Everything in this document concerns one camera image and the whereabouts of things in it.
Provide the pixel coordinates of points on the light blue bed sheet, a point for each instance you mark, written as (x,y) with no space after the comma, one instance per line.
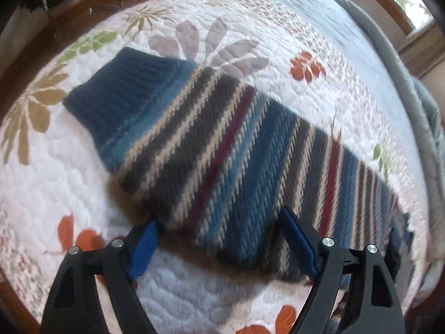
(313,21)

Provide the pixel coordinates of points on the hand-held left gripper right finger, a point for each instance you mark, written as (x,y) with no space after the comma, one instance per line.
(299,243)

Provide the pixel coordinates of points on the white floral quilt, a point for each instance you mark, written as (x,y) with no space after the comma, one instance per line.
(69,181)

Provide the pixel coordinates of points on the grey comforter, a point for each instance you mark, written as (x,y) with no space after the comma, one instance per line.
(410,94)

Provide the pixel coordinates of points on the striped knit sweater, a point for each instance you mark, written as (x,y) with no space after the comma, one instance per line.
(215,153)

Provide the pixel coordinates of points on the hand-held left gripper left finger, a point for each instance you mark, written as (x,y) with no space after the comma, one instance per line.
(144,247)

